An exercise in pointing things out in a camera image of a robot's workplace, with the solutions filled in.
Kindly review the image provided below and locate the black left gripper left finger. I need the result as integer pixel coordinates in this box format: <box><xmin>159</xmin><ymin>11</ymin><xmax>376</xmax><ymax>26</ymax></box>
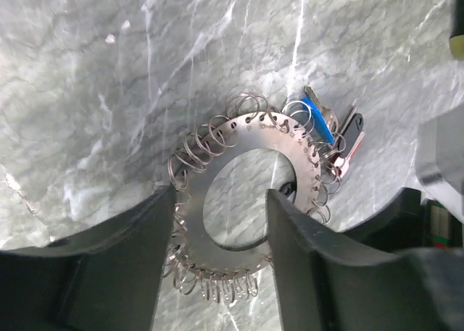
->
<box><xmin>1</xmin><ymin>186</ymin><xmax>175</xmax><ymax>330</ymax></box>

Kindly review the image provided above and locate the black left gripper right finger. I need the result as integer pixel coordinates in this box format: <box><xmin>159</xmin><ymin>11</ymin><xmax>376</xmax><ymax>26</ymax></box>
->
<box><xmin>266</xmin><ymin>188</ymin><xmax>463</xmax><ymax>330</ymax></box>

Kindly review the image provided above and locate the key with blue tag attached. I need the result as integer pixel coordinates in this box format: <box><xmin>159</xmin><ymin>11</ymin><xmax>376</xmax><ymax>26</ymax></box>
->
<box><xmin>302</xmin><ymin>85</ymin><xmax>334</xmax><ymax>144</ymax></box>

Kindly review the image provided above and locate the round metal key organizer disc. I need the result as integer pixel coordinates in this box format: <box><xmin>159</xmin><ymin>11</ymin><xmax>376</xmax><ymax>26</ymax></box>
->
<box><xmin>165</xmin><ymin>93</ymin><xmax>341</xmax><ymax>302</ymax></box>

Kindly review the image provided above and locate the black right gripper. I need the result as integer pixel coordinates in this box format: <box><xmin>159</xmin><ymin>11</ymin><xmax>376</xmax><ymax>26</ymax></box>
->
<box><xmin>415</xmin><ymin>106</ymin><xmax>464</xmax><ymax>222</ymax></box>

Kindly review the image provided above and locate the olive green plastic bin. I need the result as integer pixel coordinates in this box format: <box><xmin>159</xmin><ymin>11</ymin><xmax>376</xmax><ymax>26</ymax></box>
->
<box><xmin>449</xmin><ymin>34</ymin><xmax>464</xmax><ymax>60</ymax></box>

